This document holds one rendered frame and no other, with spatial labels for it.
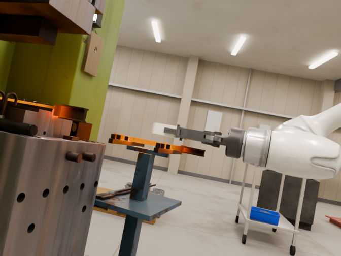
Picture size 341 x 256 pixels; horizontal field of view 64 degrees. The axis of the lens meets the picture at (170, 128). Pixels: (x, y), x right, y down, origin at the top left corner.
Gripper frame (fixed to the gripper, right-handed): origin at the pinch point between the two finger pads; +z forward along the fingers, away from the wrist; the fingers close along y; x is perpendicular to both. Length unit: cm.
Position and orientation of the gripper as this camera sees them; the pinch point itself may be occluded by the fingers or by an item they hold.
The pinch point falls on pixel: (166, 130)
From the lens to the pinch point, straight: 74.0
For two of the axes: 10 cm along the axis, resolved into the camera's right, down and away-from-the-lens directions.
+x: 1.9, -9.8, 0.5
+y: 2.8, 1.0, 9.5
